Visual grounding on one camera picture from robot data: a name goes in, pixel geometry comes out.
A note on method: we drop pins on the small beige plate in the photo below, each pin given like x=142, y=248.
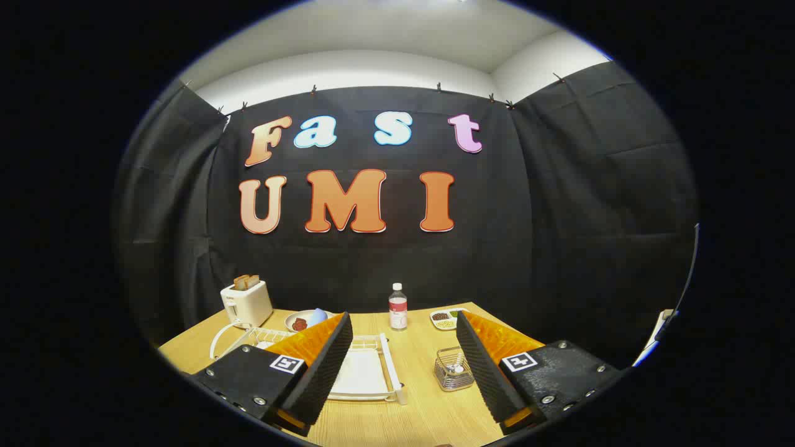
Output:
x=295, y=315

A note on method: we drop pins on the toast slices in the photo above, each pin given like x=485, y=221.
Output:
x=246, y=282

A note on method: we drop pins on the white panel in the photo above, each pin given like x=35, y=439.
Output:
x=655, y=338

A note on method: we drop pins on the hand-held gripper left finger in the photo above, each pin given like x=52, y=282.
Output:
x=326, y=366

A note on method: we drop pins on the white toaster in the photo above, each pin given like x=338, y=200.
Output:
x=248, y=304

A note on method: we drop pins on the black backdrop cloth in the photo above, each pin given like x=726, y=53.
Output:
x=559, y=217

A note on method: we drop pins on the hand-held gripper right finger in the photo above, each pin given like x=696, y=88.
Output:
x=487, y=366

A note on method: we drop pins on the clear water bottle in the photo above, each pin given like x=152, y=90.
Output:
x=398, y=310

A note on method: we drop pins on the white divided snack dish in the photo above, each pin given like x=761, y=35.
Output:
x=444, y=320

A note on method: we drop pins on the red meat piece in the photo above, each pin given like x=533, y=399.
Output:
x=299, y=325

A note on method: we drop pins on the blue plate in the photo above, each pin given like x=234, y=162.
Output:
x=317, y=316

